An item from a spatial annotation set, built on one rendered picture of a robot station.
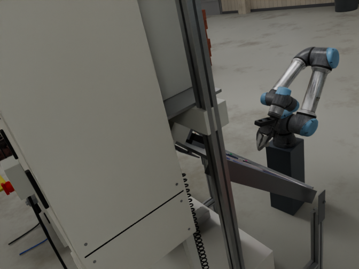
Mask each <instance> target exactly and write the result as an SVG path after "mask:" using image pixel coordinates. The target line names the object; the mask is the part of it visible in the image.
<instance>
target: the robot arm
mask: <svg viewBox="0 0 359 269"><path fill-rule="evenodd" d="M338 63H339V52H338V50H337V49H336V48H330V47H328V48H324V47H314V46H312V47H309V48H306V49H304V50H302V51H300V52H299V53H298V54H297V55H296V56H295V57H294V58H293V59H292V61H291V64H290V66H289V67H288V68H287V70H286V71H285V72H284V73H283V75H282V76H281V77H280V79H279V80H278V81H277V82H276V84H275V85H274V86H273V87H272V89H271V90H270V91H269V93H267V92H265V93H263V94H262V95H261V98H260V102H261V104H263V105H266V106H270V108H269V111H268V112H269V113H268V116H270V117H266V118H262V119H259V120H255V122H254V125H257V126H259V127H260V128H259V129H258V131H257V134H256V145H257V150H258V151H260V150H262V149H263V148H264V147H269V145H270V144H269V140H270V139H271V138H272V137H273V139H272V143H273V145H274V146H276V147H278V148H290V147H293V146H294V145H295V144H296V137H295V135H294V134H298V135H301V136H306V137H309V136H311V135H313V134H314V133H315V131H316V129H317V127H318V120H317V119H316V117H317V116H316V114H315V111H316V108H317V105H318V102H319V99H320V96H321V93H322V90H323V87H324V84H325V81H326V78H327V75H328V74H329V73H331V71H332V69H334V68H336V67H337V66H338ZM307 66H311V69H312V71H313V72H312V75H311V78H310V81H309V84H308V87H307V91H306V94H305V97H304V99H303V103H302V106H301V109H300V110H299V111H297V110H298V109H299V106H300V105H299V102H298V101H297V100H296V99H294V98H293V97H291V96H290V95H291V90H290V89H288V87H289V86H290V85H291V84H292V82H293V81H294V80H295V78H296V77H297V76H298V74H299V73H300V72H301V71H302V70H304V69H305V68H306V67H307ZM296 111H297V113H296V114H293V112H296ZM264 135H266V136H264Z"/></svg>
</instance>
